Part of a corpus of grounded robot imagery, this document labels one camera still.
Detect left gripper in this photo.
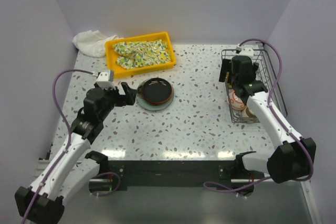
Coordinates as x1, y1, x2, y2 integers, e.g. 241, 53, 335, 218
99, 81, 137, 120

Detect large celadon green plate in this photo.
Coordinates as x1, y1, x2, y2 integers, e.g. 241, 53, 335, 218
136, 78, 174, 111

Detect glossy black plate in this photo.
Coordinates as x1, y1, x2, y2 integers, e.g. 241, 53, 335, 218
141, 78, 173, 103

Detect white red patterned bowl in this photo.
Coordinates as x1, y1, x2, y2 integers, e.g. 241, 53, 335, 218
228, 89, 246, 111

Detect beige cup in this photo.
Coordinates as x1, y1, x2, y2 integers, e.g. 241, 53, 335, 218
242, 107, 256, 118

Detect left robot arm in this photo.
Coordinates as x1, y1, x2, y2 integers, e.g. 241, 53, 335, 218
15, 82, 137, 223

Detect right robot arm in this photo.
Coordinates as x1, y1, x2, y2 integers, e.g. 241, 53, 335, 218
219, 55, 316, 184

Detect yellow plastic tray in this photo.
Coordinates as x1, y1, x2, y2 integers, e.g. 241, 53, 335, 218
105, 32, 176, 78

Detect lemon print cloth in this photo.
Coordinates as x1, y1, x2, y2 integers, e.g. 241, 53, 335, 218
112, 39, 171, 70

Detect white cloth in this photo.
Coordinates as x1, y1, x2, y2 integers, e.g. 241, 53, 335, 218
72, 30, 121, 58

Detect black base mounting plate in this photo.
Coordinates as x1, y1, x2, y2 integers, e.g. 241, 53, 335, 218
99, 160, 264, 190

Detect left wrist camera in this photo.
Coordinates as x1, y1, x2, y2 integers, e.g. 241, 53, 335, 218
92, 69, 116, 90

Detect black wire dish rack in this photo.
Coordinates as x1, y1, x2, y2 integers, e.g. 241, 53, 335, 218
221, 49, 277, 124

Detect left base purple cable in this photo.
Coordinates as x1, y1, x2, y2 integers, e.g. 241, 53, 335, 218
90, 173, 121, 197

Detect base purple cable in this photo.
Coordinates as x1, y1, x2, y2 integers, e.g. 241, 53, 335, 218
90, 173, 121, 197
203, 176, 274, 198

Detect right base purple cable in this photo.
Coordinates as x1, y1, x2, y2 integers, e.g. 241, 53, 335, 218
203, 176, 274, 198

